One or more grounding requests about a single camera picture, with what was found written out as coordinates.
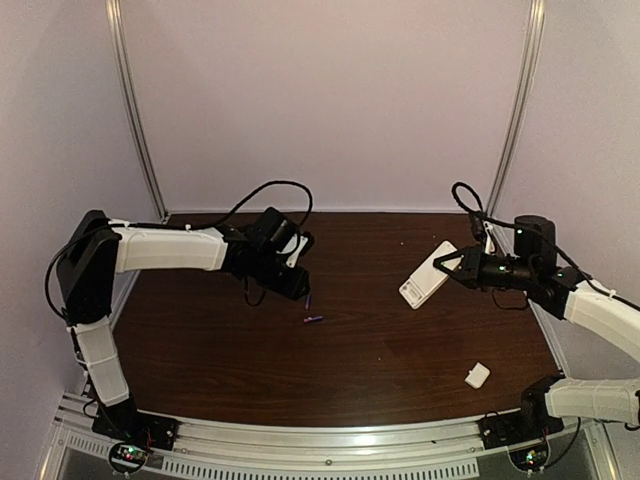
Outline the white remote control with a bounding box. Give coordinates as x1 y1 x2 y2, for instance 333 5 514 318
398 240 456 310

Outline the white battery cover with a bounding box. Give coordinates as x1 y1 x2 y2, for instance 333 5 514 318
465 362 491 389

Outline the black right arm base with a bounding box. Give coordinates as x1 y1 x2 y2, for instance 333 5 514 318
476 408 564 450

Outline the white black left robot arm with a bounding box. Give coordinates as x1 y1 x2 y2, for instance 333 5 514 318
45 207 315 407

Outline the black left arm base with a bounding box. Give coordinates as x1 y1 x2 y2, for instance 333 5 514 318
91 410 179 451

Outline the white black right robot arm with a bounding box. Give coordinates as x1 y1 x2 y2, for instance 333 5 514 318
433 215 639 430

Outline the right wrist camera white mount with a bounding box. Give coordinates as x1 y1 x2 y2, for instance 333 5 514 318
469 214 497 254

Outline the black right camera cable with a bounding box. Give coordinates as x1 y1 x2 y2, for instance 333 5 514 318
451 181 640 301

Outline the black camera cable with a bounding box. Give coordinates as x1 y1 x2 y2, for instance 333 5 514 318
451 181 640 301
43 180 314 321

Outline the black left camera cable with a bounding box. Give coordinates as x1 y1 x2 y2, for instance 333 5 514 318
43 180 314 321

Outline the front aluminium rail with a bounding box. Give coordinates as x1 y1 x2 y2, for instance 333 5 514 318
35 393 623 479

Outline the right aluminium frame post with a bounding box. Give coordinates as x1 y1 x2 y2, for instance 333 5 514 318
487 0 546 214

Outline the aluminium frame post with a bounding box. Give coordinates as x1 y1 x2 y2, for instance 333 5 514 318
105 0 168 220
487 0 546 214

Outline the left aluminium frame post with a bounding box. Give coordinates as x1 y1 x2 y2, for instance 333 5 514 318
105 0 168 220

